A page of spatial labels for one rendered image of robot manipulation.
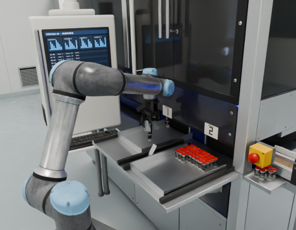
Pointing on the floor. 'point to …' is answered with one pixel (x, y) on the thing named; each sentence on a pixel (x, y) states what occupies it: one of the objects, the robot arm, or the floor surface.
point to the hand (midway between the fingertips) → (149, 132)
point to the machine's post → (248, 106)
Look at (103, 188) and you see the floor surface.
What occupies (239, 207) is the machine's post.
